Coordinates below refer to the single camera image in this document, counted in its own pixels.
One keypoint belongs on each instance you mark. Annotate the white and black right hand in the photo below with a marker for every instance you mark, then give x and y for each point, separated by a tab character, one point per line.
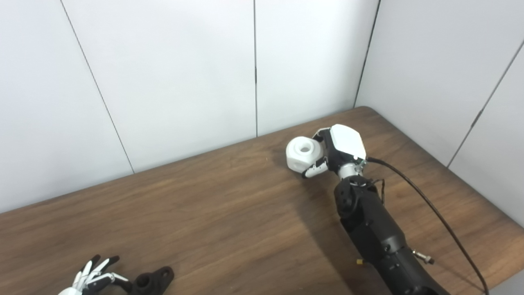
346	141

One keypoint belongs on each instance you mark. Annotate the black flanged holder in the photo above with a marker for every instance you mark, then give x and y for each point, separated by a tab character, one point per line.
157	280

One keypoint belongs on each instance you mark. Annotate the white and black left hand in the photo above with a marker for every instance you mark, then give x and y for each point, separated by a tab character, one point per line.
88	280

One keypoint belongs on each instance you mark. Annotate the round white piece with holes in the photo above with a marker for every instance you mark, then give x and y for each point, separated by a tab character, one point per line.
297	157

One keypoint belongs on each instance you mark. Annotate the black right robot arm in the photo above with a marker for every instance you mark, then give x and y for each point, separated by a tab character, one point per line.
372	229

